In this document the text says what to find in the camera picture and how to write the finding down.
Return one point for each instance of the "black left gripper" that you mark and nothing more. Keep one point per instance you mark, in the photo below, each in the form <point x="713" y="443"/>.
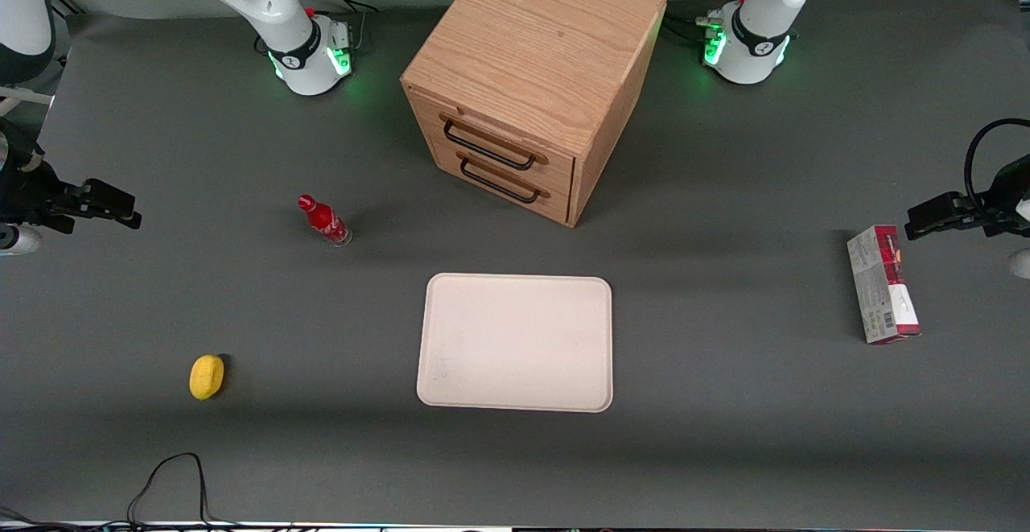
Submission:
<point x="1004" y="194"/>

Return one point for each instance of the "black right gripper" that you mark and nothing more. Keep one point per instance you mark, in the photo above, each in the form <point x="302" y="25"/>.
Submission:
<point x="26" y="194"/>

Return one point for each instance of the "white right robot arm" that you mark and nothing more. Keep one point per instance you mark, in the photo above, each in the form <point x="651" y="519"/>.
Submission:
<point x="282" y="33"/>

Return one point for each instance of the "light wooden drawer cabinet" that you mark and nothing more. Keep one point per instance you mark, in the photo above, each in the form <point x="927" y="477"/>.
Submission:
<point x="547" y="33"/>

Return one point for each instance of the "red and white carton box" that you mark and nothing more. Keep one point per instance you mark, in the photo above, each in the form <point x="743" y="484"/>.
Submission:
<point x="881" y="282"/>

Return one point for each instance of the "white metal stand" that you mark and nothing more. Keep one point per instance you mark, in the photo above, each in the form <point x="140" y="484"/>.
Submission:
<point x="20" y="96"/>

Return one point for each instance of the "yellow lemon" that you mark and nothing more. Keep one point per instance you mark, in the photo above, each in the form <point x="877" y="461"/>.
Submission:
<point x="207" y="377"/>

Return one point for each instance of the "red cola bottle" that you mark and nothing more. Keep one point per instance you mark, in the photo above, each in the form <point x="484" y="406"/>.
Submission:
<point x="323" y="220"/>

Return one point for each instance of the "cream plastic tray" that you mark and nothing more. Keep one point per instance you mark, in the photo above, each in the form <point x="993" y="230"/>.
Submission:
<point x="515" y="343"/>

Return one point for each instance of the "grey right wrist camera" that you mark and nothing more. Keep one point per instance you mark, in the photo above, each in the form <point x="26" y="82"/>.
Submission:
<point x="16" y="241"/>

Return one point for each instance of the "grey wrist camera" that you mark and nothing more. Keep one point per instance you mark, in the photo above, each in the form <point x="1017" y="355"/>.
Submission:
<point x="16" y="241"/>
<point x="1022" y="263"/>

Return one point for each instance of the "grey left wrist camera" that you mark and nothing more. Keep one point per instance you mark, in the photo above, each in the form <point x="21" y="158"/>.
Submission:
<point x="1022" y="263"/>

